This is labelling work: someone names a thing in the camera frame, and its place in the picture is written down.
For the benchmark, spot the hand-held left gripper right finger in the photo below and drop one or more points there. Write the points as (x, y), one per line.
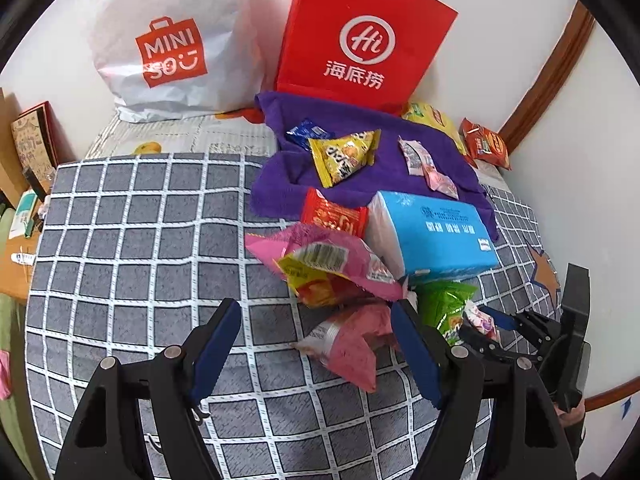
(415, 355)

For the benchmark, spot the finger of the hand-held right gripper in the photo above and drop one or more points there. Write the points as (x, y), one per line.
(487, 350)
(500, 317)

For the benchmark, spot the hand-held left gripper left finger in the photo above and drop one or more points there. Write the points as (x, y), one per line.
(220, 350)

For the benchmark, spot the green snack packet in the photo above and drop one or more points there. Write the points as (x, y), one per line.
(445, 305)

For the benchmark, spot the pale pink snack packet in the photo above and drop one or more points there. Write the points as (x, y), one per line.
(350, 350)

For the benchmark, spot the magenta snack packet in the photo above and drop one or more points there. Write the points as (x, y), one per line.
(370, 265)

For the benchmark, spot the small pink candy packet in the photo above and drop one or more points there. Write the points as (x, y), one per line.
(441, 181)

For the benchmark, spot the white red snack packet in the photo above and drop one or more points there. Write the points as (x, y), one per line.
(415, 156)

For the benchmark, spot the yellow triangular snack packet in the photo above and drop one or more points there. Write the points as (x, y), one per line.
(342, 157)

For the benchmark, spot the small blue snack packet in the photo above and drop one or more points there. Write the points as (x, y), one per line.
(306, 133)

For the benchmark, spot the wooden baseboard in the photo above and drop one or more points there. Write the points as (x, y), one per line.
(615, 392)

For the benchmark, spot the blue tissue pack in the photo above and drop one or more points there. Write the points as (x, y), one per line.
(435, 245)

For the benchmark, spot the yellow orange snack packet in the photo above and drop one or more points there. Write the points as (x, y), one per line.
(315, 287)

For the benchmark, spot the grey checked blanket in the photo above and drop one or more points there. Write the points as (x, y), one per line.
(150, 260)

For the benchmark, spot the orange chips bag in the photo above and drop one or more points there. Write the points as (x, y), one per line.
(487, 145)

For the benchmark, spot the purple towel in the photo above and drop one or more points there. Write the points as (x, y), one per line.
(300, 180)

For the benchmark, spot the yellow chips bag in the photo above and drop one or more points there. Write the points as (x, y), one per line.
(435, 117)

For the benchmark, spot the wooden nightstand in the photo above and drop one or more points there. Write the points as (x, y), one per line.
(12, 280)

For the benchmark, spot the white green small box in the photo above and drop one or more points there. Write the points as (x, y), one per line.
(27, 215)

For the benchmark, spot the patterned book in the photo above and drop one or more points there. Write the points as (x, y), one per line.
(32, 145)

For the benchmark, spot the red paper bag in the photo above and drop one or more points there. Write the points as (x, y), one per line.
(320, 35)

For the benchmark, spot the white plastic shopping bag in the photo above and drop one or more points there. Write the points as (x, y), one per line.
(200, 10)

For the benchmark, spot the blue wall sticker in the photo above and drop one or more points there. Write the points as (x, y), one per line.
(625, 407)

